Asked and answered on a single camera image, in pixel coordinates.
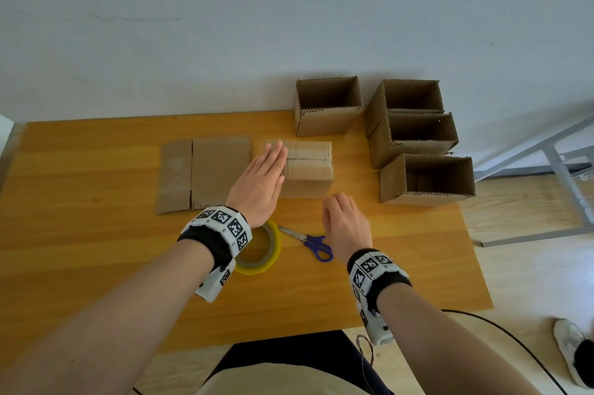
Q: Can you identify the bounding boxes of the white cabinet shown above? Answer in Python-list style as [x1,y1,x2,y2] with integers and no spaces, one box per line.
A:
[0,114,15,159]

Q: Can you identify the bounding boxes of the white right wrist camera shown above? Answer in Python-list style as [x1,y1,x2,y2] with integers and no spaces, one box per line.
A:
[357,297,395,347]

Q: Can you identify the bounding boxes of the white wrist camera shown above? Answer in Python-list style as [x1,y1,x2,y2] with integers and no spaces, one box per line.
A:
[357,297,395,347]
[194,258,238,304]

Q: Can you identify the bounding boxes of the yellow tape roll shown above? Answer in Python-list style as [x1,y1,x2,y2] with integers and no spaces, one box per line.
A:
[233,219,283,276]

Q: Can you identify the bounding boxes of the black right camera cable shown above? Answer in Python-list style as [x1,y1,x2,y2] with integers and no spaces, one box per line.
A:
[441,308,569,395]

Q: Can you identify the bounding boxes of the black right wristband with markers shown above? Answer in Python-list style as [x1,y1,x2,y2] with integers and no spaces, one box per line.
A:
[346,248,413,315]

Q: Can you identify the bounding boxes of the blue-handled scissors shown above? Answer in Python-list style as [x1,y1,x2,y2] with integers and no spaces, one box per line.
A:
[277,225,335,263]

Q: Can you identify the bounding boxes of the thin dark cord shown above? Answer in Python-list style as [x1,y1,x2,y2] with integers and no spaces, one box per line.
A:
[356,334,377,395]

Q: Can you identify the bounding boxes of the person's right hand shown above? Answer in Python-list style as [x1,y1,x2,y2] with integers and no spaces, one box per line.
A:
[321,191,374,264]

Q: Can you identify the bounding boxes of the stack of cardboard boxes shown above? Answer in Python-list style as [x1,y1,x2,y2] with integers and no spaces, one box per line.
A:
[154,135,251,216]

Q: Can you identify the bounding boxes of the grey metal table frame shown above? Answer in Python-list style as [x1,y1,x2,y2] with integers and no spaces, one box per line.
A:
[473,115,594,248]

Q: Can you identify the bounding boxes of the person's dark and beige clothing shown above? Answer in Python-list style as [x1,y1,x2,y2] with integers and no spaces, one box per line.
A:
[197,330,594,395]

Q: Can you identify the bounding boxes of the brown cardboard paper box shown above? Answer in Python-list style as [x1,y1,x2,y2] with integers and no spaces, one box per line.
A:
[369,111,459,170]
[364,79,445,139]
[293,76,364,138]
[379,153,476,207]
[264,140,335,200]

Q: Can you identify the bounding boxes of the person's left forearm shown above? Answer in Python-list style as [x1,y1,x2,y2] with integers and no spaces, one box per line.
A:
[0,239,215,395]

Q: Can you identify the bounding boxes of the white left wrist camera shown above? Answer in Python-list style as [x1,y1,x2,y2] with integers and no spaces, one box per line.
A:
[194,258,238,304]

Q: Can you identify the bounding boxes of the person's right forearm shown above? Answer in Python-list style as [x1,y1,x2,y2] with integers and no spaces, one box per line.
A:
[376,283,544,395]

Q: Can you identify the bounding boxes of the person's left hand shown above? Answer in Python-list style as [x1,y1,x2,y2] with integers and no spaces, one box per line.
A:
[225,140,290,229]

